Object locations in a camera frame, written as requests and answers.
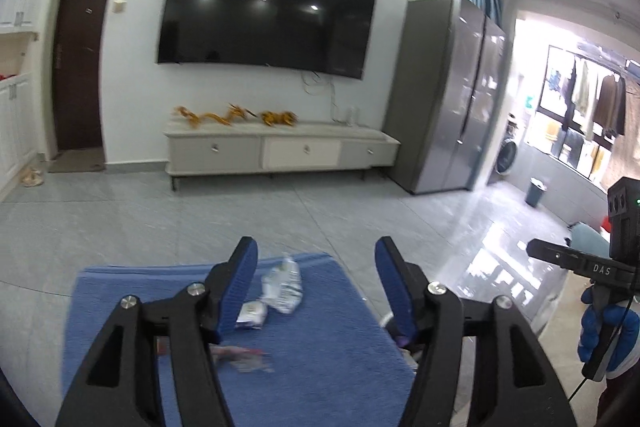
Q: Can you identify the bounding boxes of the white cables under television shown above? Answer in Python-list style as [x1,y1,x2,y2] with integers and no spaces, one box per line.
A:
[299,68,362,127]

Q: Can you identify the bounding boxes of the white lower cabinets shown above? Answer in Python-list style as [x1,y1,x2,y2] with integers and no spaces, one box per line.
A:
[0,74,37,190]

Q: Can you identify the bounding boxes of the hanging clothes rack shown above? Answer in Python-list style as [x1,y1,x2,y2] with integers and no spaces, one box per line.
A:
[566,56,627,141]

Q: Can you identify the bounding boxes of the white round trash bin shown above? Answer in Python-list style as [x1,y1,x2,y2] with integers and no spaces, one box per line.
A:
[378,312,394,329]

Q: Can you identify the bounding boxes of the teal sofa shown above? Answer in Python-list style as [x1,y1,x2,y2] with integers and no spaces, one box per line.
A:
[570,222,610,258]

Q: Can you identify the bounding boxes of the golden dragon figurine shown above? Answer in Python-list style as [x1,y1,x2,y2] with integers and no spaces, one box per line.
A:
[174,104,257,128]

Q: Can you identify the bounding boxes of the beige wall switch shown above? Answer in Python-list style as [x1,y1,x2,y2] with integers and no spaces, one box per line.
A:
[113,0,126,13]

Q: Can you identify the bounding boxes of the front load washing machine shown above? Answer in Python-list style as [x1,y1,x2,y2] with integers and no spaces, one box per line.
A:
[494,113,518,178]

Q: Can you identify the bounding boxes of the brown snack bag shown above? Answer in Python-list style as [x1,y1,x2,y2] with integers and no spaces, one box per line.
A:
[204,343,273,373]

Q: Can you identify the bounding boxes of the purple plastic wrapper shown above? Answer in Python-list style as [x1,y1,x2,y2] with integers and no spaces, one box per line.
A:
[395,335,418,352]

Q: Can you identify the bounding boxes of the beige slippers pair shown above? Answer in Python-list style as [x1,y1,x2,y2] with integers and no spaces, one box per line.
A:
[20,167,43,188]

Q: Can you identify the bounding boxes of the small grey waste bin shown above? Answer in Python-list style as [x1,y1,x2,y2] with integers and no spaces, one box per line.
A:
[525,178,547,208]

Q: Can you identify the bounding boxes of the dark brown entrance door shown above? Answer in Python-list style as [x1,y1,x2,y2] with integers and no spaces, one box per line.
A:
[52,0,107,150]

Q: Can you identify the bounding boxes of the grey double door refrigerator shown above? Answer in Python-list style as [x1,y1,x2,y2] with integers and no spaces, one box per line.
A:
[383,0,506,195]

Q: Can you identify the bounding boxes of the large black wall television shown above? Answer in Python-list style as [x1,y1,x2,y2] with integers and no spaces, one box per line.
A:
[156,0,376,79]

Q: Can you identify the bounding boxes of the blue terry towel mat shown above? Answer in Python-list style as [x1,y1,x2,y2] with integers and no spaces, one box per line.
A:
[61,254,413,426]

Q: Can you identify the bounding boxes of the grey white tv cabinet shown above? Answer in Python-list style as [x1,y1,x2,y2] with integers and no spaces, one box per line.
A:
[164,120,400,188]

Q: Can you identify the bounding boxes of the brown door mat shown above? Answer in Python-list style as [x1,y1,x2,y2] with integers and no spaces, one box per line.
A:
[48,147,105,173]

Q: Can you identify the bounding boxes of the golden tiger figurine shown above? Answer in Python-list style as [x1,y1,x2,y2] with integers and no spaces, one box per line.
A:
[259,112,297,127]

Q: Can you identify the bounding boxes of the blue white gloved right hand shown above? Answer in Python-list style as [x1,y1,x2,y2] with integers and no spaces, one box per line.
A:
[577,288,639,379]

